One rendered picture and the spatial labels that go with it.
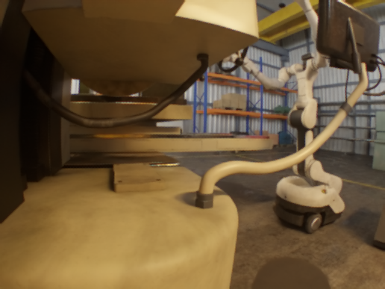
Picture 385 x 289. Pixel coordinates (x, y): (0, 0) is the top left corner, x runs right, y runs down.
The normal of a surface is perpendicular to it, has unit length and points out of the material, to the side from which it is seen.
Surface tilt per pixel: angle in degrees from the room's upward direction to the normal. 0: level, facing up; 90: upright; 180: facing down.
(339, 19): 110
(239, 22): 90
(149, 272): 61
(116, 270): 38
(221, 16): 90
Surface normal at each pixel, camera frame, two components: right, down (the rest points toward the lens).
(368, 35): 0.11, 0.41
